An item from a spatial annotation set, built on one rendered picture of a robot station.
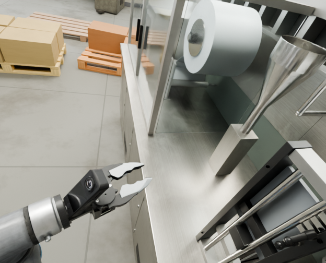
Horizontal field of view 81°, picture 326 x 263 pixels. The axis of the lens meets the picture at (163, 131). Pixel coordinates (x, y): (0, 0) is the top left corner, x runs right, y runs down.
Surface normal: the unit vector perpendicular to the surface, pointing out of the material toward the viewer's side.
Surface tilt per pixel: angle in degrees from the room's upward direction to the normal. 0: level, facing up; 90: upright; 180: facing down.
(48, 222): 40
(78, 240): 0
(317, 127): 90
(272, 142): 90
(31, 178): 0
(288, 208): 90
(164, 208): 0
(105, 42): 90
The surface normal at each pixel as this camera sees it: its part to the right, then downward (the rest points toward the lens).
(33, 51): 0.22, 0.71
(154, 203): 0.20, -0.70
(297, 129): -0.96, 0.01
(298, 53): -0.64, 0.43
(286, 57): -0.83, 0.25
